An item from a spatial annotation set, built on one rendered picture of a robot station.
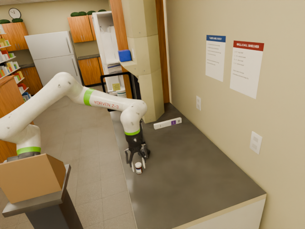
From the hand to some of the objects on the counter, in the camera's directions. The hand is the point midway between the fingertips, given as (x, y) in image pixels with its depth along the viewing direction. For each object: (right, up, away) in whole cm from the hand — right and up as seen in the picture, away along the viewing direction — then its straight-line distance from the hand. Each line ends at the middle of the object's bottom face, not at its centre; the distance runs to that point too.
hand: (138, 165), depth 122 cm
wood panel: (+6, +43, +97) cm, 106 cm away
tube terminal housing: (+10, +33, +77) cm, 84 cm away
